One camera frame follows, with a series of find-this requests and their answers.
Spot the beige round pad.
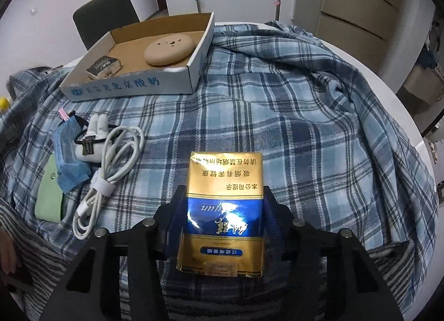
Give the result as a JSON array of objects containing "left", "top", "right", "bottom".
[{"left": 144, "top": 34, "right": 195, "bottom": 66}]

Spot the blue plaid cloth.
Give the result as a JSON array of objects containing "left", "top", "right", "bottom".
[{"left": 0, "top": 20, "right": 439, "bottom": 321}]

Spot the blue face mask packet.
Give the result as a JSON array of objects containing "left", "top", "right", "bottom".
[{"left": 51, "top": 115, "right": 91, "bottom": 193}]

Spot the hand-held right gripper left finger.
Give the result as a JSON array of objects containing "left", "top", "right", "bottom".
[{"left": 40, "top": 185, "right": 188, "bottom": 321}]

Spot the beige cardboard carton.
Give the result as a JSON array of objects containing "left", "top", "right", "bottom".
[{"left": 404, "top": 65, "right": 444, "bottom": 101}]

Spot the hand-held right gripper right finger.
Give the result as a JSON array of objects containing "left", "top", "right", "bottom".
[{"left": 263, "top": 185, "right": 403, "bottom": 321}]

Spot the blue clothing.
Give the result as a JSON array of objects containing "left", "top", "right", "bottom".
[{"left": 421, "top": 23, "right": 442, "bottom": 69}]

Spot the gold blue cigarette pack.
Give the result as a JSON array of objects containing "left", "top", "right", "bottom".
[{"left": 175, "top": 151, "right": 266, "bottom": 278}]

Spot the grey striped cloth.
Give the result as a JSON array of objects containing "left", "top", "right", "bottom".
[{"left": 0, "top": 200, "right": 422, "bottom": 321}]

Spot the light green pouch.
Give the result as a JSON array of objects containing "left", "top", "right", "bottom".
[{"left": 35, "top": 153, "right": 65, "bottom": 223}]

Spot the person's left hand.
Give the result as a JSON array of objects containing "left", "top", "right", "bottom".
[{"left": 0, "top": 229, "right": 18, "bottom": 276}]

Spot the gold refrigerator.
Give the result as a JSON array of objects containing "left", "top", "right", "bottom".
[{"left": 314, "top": 0, "right": 409, "bottom": 67}]

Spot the dark grey chair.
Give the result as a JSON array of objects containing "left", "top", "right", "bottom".
[{"left": 73, "top": 0, "right": 141, "bottom": 50}]

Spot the white cardboard tray box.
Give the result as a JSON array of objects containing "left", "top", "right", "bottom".
[{"left": 58, "top": 12, "right": 216, "bottom": 103}]

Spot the small dark cigarette pack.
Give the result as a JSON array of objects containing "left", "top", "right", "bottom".
[{"left": 85, "top": 56, "right": 123, "bottom": 78}]

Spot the white charging cable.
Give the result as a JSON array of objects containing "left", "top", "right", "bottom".
[{"left": 72, "top": 125, "right": 145, "bottom": 240}]

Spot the black hair tie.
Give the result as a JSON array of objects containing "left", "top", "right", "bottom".
[{"left": 66, "top": 109, "right": 120, "bottom": 146}]

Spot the white plush rabbit charm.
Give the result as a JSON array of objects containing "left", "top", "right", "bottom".
[{"left": 74, "top": 115, "right": 109, "bottom": 164}]

